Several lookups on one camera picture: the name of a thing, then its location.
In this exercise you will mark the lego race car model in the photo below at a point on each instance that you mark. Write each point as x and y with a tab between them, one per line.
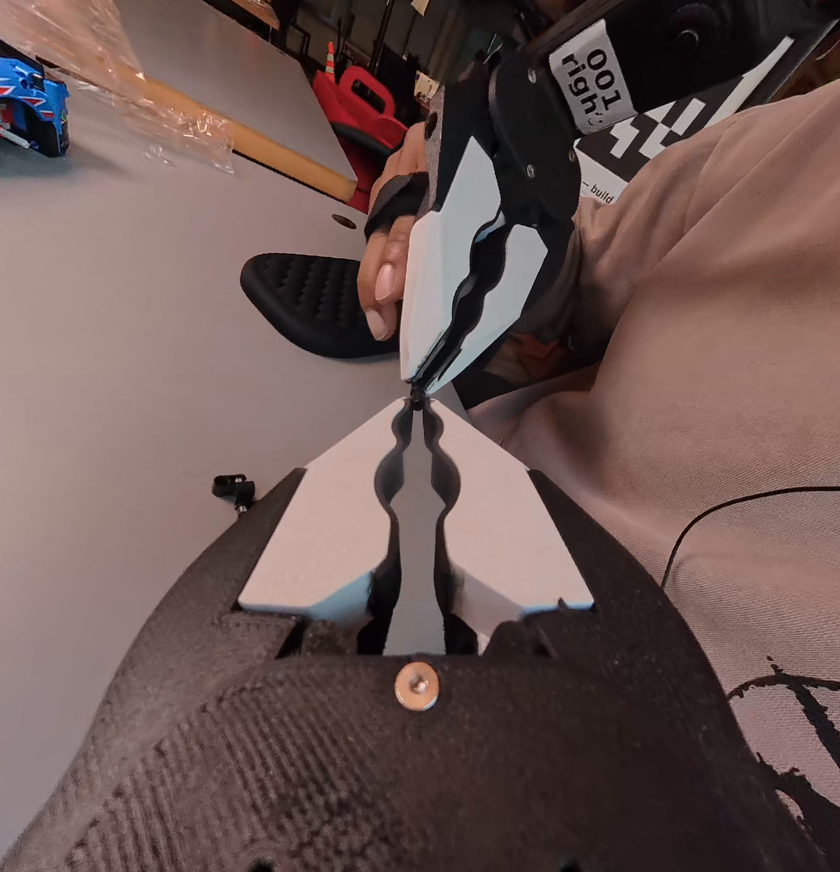
32	95

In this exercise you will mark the black lego connector with pin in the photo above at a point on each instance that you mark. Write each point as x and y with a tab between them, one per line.
233	485

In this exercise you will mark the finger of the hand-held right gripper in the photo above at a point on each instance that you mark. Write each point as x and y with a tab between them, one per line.
515	286
447	259

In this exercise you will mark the red chair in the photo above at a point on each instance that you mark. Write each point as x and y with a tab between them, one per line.
365	116

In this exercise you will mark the orange traffic cone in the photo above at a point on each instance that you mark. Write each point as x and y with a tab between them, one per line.
330	61

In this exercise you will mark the clear plastic bag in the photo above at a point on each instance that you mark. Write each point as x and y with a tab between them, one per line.
86	41

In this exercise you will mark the person's right hand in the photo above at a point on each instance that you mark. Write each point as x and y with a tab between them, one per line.
382	272

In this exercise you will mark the wood-edged grey table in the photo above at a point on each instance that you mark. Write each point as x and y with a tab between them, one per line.
243	75

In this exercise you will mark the small black lego connector assembly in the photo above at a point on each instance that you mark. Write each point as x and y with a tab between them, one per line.
417	398

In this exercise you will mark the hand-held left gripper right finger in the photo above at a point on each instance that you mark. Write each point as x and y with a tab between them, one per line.
515	538

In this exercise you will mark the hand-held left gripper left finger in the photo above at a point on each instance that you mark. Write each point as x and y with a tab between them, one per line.
318	538

